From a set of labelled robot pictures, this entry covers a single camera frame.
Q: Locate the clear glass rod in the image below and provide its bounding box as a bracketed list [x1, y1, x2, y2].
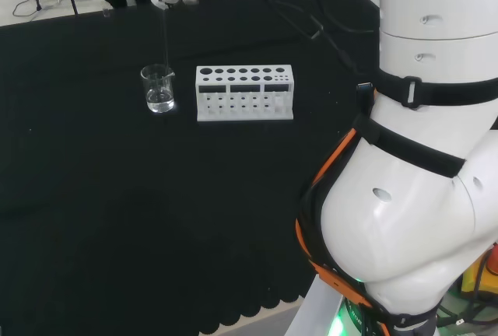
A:
[161, 1, 173, 76]

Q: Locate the white test tube rack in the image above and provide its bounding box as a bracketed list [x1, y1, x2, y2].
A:
[195, 64, 295, 123]

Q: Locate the clear glass beaker with water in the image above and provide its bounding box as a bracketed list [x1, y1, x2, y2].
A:
[139, 63, 177, 114]

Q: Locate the black bench cloth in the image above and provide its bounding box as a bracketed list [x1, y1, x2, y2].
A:
[0, 0, 383, 335]

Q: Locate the yellow stop button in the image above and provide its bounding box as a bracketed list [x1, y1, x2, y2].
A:
[461, 240, 498, 302]

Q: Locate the black USB cable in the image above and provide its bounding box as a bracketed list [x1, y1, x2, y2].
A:
[256, 0, 377, 115]

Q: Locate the thin floor cable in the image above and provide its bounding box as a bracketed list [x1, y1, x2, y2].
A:
[11, 0, 65, 18]

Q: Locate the orange cable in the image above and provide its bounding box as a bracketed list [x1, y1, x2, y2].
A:
[294, 128, 390, 336]

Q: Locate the white mounting pedestal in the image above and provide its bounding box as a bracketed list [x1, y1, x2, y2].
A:
[286, 273, 351, 336]

